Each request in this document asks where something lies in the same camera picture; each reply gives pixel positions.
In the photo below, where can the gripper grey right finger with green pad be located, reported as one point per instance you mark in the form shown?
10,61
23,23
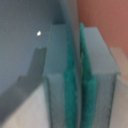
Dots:
99,71

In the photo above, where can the brown toy stove board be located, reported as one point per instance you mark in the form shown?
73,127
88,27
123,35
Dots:
111,18

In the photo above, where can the dark grey toy saucepan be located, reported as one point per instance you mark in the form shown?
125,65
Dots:
25,31

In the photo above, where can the gripper grey left finger with green pad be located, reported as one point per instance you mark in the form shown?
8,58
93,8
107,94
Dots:
59,71

